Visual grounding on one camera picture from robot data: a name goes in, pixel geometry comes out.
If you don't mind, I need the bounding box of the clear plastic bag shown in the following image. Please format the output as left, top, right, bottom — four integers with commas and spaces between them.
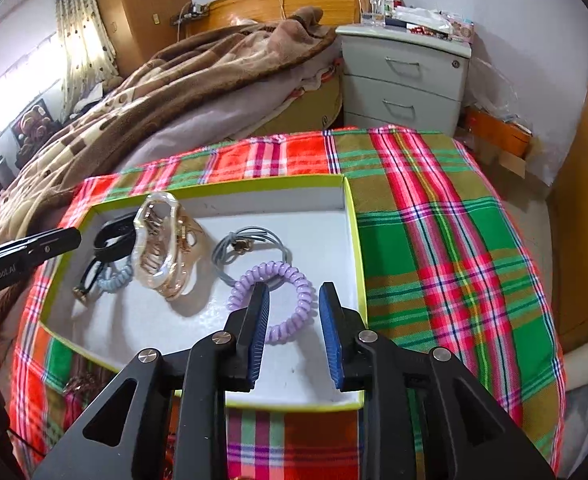
466, 55, 539, 126

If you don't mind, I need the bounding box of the light blue spiral hair tie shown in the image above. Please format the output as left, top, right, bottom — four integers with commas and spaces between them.
96, 260, 135, 296

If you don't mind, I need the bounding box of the black hair tie round charm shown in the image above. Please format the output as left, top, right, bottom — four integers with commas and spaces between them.
73, 255, 106, 303

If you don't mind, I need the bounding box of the plaid cloth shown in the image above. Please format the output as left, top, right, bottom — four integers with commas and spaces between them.
6, 125, 569, 480

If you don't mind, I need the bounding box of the orange box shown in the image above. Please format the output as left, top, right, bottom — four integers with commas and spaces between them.
466, 110, 532, 158

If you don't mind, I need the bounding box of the grey hair tie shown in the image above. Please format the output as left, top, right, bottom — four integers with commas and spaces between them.
210, 226, 293, 291

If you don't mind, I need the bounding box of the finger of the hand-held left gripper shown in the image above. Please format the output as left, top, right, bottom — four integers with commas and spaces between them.
0, 227, 83, 270

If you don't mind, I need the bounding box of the black wristband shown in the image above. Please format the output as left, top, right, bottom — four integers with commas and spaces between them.
94, 220, 142, 263

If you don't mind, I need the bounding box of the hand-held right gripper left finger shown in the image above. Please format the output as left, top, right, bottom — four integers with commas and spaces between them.
31, 281, 271, 480

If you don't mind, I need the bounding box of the grey nightstand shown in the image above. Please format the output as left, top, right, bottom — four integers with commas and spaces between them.
335, 24, 473, 137

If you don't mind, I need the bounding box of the purple spiral hair tie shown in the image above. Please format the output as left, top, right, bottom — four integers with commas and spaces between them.
228, 260, 321, 345

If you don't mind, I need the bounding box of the wooden door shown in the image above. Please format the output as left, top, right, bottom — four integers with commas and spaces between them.
548, 25, 588, 356

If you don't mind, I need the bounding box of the pile of small packets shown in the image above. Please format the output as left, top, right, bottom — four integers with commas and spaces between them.
385, 0, 475, 43

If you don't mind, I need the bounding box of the yellow-green cardboard box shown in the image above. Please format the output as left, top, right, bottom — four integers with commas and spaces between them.
39, 174, 369, 413

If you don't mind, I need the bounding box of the pink-brown beaded bracelet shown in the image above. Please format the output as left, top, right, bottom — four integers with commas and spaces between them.
61, 370, 97, 403

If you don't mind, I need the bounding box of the translucent hair claw clip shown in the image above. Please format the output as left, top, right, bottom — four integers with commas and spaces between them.
133, 192, 207, 301

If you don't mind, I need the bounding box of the clear glass cup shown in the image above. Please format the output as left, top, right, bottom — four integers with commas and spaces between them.
358, 0, 387, 28

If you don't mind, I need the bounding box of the wooden wardrobe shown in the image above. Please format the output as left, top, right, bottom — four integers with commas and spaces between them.
90, 0, 192, 73

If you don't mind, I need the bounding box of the wooden bed side rail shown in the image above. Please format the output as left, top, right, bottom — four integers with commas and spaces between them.
254, 77, 345, 138

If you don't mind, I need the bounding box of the window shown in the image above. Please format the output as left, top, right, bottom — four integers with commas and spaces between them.
0, 30, 67, 146

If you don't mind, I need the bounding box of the power strip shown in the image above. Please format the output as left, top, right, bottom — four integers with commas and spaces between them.
171, 4, 209, 23

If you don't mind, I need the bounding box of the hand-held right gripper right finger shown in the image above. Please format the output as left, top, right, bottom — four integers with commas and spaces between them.
319, 281, 557, 480

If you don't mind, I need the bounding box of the spotted curtain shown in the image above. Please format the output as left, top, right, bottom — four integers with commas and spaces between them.
54, 0, 120, 121

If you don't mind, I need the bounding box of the brown patterned blanket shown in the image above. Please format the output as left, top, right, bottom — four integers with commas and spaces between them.
0, 6, 337, 251

